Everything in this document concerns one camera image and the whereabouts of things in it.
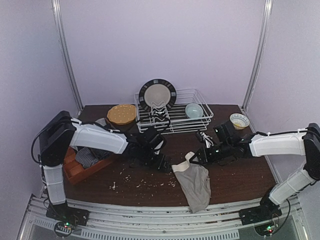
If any grey beige sock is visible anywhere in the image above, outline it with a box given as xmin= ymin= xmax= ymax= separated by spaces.
xmin=171 ymin=151 xmax=211 ymax=214

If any grey striped boxer underwear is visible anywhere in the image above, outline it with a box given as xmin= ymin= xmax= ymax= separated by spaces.
xmin=75 ymin=147 xmax=99 ymax=169

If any brown wooden organizer box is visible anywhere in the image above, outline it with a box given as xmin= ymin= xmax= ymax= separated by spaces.
xmin=63 ymin=146 xmax=117 ymax=185

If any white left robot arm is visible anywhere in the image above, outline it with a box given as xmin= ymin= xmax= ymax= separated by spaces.
xmin=31 ymin=110 xmax=171 ymax=206

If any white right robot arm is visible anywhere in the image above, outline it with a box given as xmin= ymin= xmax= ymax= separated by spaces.
xmin=189 ymin=120 xmax=320 ymax=215

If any navy striped rolled underwear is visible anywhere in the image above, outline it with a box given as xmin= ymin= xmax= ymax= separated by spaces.
xmin=93 ymin=149 xmax=113 ymax=161

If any yellow patterned white bowl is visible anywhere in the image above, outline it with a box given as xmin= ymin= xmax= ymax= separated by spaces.
xmin=229 ymin=113 xmax=250 ymax=130

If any yellow dotted plate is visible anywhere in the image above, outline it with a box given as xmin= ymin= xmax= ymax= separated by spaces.
xmin=106 ymin=104 xmax=136 ymax=125

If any light blue bowl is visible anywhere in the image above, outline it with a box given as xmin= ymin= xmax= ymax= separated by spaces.
xmin=185 ymin=103 xmax=204 ymax=119

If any grey rolled sock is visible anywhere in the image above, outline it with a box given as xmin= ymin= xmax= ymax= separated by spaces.
xmin=95 ymin=117 xmax=107 ymax=126

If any black rimmed grey plate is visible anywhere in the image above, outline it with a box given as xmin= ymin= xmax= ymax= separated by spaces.
xmin=138 ymin=78 xmax=177 ymax=112

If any white wire dish rack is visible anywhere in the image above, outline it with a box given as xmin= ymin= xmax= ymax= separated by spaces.
xmin=134 ymin=88 xmax=214 ymax=135

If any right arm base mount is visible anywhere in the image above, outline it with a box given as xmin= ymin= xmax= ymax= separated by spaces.
xmin=239 ymin=187 xmax=282 ymax=237

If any aluminium front rail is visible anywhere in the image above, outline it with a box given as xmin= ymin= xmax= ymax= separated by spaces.
xmin=16 ymin=196 xmax=312 ymax=240

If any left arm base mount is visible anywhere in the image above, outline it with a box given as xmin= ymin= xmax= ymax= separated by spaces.
xmin=43 ymin=197 xmax=90 ymax=240

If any left aluminium frame post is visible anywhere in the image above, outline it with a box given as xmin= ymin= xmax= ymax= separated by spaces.
xmin=51 ymin=0 xmax=84 ymax=113

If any aluminium frame post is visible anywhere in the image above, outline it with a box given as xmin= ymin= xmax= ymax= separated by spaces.
xmin=51 ymin=0 xmax=84 ymax=113
xmin=241 ymin=0 xmax=273 ymax=112

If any right aluminium frame post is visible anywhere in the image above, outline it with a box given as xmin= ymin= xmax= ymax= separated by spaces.
xmin=241 ymin=0 xmax=273 ymax=112

